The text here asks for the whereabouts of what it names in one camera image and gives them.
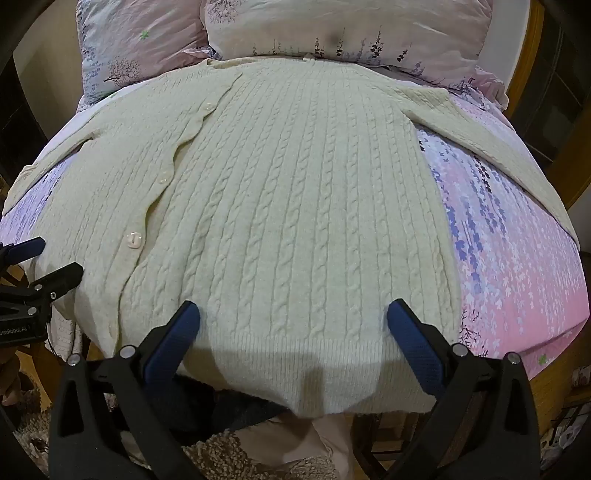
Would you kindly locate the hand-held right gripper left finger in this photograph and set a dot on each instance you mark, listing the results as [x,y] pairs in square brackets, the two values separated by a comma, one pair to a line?
[178,330]

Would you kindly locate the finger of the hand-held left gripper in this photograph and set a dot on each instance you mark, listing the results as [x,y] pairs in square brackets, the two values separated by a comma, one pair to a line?
[25,248]
[62,276]

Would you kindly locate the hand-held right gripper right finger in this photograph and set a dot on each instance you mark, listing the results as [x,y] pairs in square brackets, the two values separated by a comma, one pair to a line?
[408,332]

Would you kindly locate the pink floral bed sheet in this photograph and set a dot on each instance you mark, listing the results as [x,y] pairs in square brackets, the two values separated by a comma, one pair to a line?
[508,258]

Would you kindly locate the shaggy beige rug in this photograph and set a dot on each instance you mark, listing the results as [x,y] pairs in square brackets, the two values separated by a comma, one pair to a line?
[217,454]

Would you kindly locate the pink floral pillow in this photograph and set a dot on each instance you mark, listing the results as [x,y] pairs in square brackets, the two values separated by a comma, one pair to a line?
[138,41]
[360,32]

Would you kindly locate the wooden headboard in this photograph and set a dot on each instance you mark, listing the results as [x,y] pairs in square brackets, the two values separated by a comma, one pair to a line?
[538,32]

